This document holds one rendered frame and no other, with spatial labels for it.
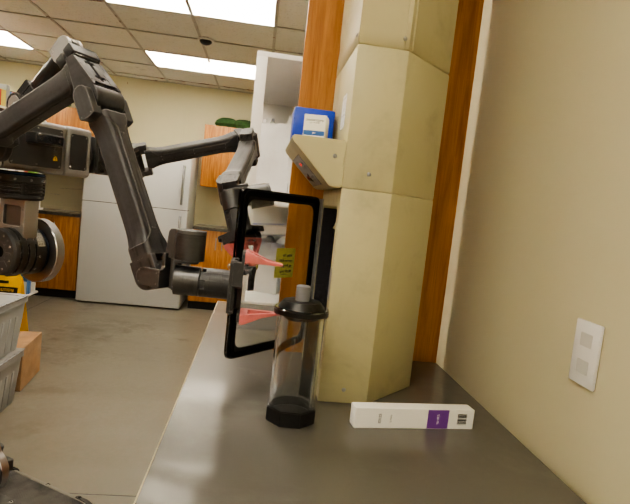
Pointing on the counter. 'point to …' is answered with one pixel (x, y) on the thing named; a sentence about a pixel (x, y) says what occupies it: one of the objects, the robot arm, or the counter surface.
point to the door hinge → (316, 247)
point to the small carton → (316, 125)
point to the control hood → (320, 158)
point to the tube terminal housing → (380, 221)
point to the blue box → (304, 117)
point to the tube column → (401, 28)
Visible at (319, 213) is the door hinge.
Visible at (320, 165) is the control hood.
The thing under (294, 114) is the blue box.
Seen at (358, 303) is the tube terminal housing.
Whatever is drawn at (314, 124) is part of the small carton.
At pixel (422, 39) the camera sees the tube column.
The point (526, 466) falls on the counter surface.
